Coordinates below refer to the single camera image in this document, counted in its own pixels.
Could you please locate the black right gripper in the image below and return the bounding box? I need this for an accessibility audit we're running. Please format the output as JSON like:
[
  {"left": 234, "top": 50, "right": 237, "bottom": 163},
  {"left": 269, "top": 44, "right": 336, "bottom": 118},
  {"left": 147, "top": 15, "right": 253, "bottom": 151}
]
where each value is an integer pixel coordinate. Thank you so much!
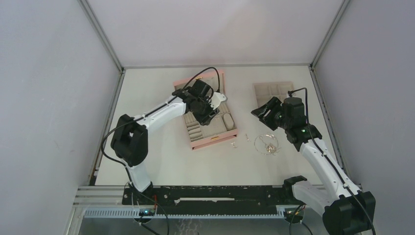
[{"left": 251, "top": 96, "right": 291, "bottom": 131}]

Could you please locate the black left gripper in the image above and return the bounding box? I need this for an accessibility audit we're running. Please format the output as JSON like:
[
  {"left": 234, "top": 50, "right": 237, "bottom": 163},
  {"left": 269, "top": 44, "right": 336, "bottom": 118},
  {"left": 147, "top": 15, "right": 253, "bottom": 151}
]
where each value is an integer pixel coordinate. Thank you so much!
[{"left": 192, "top": 96, "right": 220, "bottom": 126}]

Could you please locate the pink jewelry box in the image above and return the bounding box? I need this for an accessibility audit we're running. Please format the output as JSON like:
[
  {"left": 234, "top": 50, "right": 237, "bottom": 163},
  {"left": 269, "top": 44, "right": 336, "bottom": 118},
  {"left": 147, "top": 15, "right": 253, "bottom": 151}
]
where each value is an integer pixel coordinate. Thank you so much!
[{"left": 172, "top": 70, "right": 239, "bottom": 151}]

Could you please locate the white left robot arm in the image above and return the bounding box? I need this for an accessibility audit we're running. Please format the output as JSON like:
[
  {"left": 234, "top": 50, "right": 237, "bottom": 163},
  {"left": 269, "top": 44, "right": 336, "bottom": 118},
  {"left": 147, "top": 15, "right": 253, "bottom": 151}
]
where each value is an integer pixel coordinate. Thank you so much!
[{"left": 110, "top": 79, "right": 227, "bottom": 204}]

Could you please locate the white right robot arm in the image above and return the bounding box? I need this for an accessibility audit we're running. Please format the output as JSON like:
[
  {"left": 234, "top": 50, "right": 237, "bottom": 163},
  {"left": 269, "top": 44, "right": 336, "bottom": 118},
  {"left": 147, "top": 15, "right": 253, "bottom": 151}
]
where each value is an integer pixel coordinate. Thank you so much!
[{"left": 251, "top": 97, "right": 376, "bottom": 235}]

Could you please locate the beige divided tray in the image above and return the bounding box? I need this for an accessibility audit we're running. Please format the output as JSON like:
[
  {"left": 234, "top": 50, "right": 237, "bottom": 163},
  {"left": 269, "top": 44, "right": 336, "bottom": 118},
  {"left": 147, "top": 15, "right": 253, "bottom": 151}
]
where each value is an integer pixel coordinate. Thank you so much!
[{"left": 253, "top": 81, "right": 294, "bottom": 108}]

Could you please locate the beige oval watch pillow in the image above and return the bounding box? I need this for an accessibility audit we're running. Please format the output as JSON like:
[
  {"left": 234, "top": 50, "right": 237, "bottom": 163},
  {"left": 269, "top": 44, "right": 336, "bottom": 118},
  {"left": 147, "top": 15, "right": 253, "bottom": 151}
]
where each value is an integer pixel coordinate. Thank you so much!
[{"left": 223, "top": 113, "right": 234, "bottom": 131}]

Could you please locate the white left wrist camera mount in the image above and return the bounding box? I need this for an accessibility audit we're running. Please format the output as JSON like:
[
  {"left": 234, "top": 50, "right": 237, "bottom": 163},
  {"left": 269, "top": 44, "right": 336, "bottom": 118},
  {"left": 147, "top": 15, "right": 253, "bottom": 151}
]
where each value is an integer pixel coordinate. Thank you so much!
[{"left": 210, "top": 92, "right": 228, "bottom": 110}]

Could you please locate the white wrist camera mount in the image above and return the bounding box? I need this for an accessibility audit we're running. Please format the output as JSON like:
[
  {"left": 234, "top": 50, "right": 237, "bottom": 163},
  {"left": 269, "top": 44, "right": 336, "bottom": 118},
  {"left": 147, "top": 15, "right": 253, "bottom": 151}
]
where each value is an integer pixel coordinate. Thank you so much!
[
  {"left": 287, "top": 91, "right": 294, "bottom": 98},
  {"left": 210, "top": 92, "right": 228, "bottom": 110}
]

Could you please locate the silver hoop necklace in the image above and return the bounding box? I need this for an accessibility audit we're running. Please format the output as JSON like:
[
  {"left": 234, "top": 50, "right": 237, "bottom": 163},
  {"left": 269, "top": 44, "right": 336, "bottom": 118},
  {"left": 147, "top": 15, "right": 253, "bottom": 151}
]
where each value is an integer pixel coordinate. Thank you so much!
[{"left": 254, "top": 133, "right": 279, "bottom": 156}]

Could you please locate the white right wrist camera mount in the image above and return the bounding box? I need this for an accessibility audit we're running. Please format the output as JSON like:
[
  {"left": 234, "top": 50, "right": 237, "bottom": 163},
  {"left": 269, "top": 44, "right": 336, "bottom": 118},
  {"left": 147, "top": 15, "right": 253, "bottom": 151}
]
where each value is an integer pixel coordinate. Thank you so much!
[{"left": 287, "top": 91, "right": 294, "bottom": 98}]

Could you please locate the black left camera cable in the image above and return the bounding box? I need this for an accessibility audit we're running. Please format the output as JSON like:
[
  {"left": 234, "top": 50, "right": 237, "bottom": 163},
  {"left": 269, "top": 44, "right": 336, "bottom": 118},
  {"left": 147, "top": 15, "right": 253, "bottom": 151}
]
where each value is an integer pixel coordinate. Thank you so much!
[{"left": 100, "top": 67, "right": 221, "bottom": 169}]

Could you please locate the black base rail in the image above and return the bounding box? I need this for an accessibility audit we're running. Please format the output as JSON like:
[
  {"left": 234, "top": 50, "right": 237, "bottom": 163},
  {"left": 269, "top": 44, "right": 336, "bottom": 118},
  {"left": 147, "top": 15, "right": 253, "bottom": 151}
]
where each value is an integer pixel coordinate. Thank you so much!
[{"left": 122, "top": 186, "right": 301, "bottom": 206}]

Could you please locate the white slotted cable duct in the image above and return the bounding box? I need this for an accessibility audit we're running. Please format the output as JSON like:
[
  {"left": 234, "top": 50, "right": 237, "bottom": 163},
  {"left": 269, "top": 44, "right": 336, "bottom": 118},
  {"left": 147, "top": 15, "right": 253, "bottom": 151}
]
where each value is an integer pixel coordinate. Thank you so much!
[{"left": 83, "top": 207, "right": 286, "bottom": 219}]

